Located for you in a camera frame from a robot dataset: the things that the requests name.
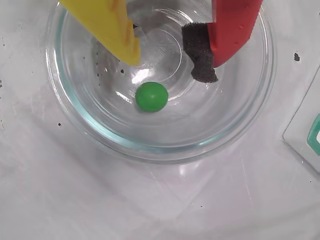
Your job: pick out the green ball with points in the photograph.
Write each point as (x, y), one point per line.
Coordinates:
(151, 97)

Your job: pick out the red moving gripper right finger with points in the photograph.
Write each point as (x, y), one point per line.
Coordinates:
(232, 30)

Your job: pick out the white tablecloth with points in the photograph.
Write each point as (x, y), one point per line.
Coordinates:
(75, 200)

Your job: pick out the weekly pill organizer box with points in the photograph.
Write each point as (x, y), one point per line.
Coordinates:
(302, 120)

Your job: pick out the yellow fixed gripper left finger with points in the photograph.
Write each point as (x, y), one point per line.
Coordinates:
(105, 25)

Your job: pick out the glass bowl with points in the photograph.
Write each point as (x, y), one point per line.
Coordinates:
(175, 142)

